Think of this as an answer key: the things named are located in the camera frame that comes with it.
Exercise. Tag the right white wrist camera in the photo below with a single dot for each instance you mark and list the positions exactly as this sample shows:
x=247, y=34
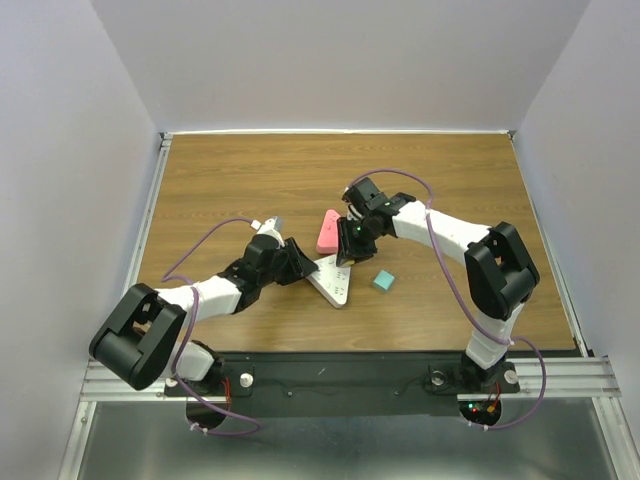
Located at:
x=352, y=213

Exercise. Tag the teal cube charger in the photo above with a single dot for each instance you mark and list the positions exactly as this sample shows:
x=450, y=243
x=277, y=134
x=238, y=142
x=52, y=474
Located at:
x=383, y=281

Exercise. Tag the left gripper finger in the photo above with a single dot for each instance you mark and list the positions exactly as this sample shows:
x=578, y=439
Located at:
x=293, y=251
x=295, y=270

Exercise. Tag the white triangular power strip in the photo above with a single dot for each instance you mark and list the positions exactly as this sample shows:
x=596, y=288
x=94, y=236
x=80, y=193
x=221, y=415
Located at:
x=331, y=281

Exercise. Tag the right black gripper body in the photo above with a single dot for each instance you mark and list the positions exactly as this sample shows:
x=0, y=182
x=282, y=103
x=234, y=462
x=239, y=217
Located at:
x=361, y=234

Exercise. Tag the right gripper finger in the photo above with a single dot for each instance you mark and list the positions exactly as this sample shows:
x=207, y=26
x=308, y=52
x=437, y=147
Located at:
x=360, y=254
x=345, y=238

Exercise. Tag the aluminium frame rail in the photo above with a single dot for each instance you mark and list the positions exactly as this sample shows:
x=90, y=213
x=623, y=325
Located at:
x=99, y=385

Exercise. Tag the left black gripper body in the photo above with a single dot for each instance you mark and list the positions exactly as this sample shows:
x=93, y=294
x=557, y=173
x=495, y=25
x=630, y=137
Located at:
x=281, y=267

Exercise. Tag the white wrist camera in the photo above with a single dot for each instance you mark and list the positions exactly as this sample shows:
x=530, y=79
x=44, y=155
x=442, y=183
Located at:
x=352, y=213
x=271, y=226

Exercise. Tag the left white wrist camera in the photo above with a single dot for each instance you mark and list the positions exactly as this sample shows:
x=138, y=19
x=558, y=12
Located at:
x=271, y=226

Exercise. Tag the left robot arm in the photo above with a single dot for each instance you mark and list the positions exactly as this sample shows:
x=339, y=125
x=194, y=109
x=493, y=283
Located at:
x=138, y=342

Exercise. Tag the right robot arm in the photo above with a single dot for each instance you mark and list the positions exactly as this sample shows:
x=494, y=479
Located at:
x=488, y=269

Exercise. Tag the pink triangular power strip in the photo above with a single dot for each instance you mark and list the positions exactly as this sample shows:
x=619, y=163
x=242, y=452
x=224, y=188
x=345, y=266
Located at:
x=327, y=240

